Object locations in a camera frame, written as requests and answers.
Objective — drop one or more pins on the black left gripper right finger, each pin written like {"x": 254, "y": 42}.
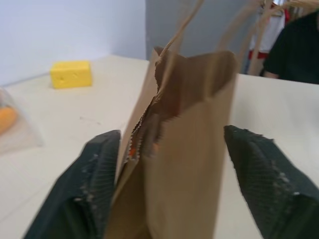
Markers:
{"x": 271, "y": 189}

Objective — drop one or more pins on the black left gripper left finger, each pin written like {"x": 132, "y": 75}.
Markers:
{"x": 82, "y": 189}

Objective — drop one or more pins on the clear plastic bag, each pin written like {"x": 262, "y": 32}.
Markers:
{"x": 27, "y": 129}

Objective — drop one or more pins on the yellow orange toy fruit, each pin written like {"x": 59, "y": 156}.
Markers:
{"x": 6, "y": 119}

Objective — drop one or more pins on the yellow cheese block toy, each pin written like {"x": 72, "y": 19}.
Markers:
{"x": 71, "y": 74}

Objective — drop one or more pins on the person in black shirt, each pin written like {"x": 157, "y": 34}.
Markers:
{"x": 294, "y": 49}

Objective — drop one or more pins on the white and red garment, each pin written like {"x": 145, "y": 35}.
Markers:
{"x": 275, "y": 30}

